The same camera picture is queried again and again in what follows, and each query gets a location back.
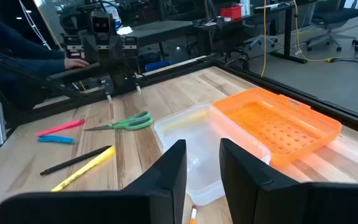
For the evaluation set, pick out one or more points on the yellow highlighter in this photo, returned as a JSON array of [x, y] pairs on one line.
[[85, 168]]

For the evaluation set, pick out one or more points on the orange pencil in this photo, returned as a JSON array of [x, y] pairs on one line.
[[193, 216]]

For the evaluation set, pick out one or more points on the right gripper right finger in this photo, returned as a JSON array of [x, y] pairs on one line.
[[259, 199]]

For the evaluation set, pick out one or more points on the red storage box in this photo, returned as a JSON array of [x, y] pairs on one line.
[[231, 13]]

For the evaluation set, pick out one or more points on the clear pencil box orange lid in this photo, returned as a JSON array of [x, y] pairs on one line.
[[278, 130]]

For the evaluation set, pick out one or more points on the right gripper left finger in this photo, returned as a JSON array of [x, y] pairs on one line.
[[154, 193]]

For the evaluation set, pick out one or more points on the black office chair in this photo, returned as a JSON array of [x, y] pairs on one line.
[[334, 15]]

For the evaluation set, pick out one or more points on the person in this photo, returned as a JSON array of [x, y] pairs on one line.
[[11, 46]]

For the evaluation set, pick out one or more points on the pink highlighter pen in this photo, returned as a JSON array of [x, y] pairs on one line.
[[61, 127]]

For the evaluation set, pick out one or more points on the person's hand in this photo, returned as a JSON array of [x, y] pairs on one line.
[[75, 63]]

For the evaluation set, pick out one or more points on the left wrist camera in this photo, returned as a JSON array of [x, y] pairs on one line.
[[100, 23]]

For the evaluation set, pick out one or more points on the blue pen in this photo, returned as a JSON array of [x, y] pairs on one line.
[[56, 139]]

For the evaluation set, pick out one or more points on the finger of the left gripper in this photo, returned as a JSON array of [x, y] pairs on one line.
[[108, 84], [135, 77]]

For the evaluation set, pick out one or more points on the thin black pen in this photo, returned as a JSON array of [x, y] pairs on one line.
[[73, 161]]

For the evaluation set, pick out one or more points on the black standing desk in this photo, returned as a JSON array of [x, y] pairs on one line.
[[287, 31]]

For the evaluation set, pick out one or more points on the black side desk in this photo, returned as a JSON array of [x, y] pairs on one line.
[[160, 29]]

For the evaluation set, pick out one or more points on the white crumpled cloth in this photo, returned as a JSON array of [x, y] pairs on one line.
[[124, 30]]

